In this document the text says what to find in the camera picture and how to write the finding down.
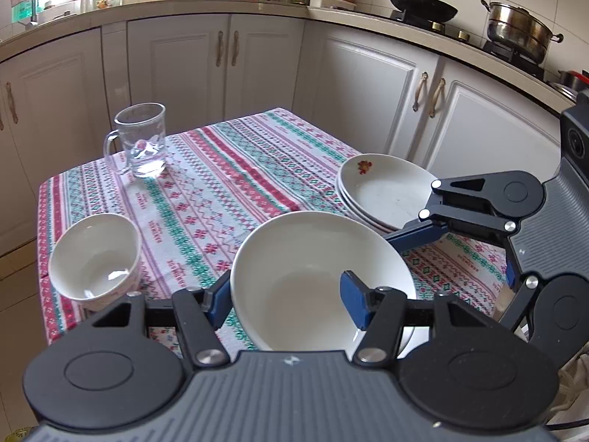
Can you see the black wok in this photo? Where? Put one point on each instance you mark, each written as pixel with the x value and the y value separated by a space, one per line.
pixel 421 7

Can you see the steel kitchen faucet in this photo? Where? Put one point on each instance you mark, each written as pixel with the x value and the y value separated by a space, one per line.
pixel 34 4

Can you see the steel cooking pot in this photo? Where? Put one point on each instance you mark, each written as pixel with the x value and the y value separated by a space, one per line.
pixel 517 32

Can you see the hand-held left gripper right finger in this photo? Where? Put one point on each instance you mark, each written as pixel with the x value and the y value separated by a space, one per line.
pixel 356 299

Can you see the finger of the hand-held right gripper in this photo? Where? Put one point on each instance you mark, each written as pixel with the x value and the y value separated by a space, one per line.
pixel 414 235
pixel 510 271

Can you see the patterned red green tablecloth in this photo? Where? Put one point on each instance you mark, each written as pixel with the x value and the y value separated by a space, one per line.
pixel 221 184

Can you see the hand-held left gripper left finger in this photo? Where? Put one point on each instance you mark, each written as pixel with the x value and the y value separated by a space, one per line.
pixel 220 297

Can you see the white plastic tray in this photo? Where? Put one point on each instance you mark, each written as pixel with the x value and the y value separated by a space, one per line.
pixel 331 2

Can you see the green dish soap bottle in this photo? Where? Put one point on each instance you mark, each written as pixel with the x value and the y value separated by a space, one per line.
pixel 23 11

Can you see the white plate with brown stain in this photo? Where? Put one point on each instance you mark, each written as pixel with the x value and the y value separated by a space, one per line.
pixel 344 200

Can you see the clear glass mug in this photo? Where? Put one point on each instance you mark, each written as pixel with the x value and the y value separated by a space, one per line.
pixel 142 147

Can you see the white plate with fruit print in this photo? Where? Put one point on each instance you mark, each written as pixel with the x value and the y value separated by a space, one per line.
pixel 353 218
pixel 382 188

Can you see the white bowl pink flower print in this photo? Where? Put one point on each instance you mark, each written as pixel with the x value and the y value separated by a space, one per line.
pixel 294 276
pixel 92 258

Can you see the beige kitchen countertop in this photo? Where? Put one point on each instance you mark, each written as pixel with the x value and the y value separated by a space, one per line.
pixel 368 20

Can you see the black gas stove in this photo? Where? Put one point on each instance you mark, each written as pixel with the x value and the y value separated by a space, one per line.
pixel 469 32

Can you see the white kitchen cabinet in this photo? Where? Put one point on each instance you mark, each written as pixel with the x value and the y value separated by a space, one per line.
pixel 267 64

